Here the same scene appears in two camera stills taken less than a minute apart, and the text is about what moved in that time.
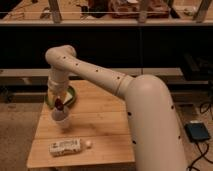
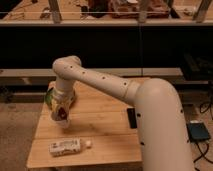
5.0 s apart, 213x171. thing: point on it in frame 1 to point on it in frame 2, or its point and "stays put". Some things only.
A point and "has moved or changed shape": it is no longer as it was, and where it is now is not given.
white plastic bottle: x=68 y=146 stays put
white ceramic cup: x=61 y=117 stays put
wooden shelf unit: x=170 y=39 stays put
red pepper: x=59 y=104 has moved or changed shape
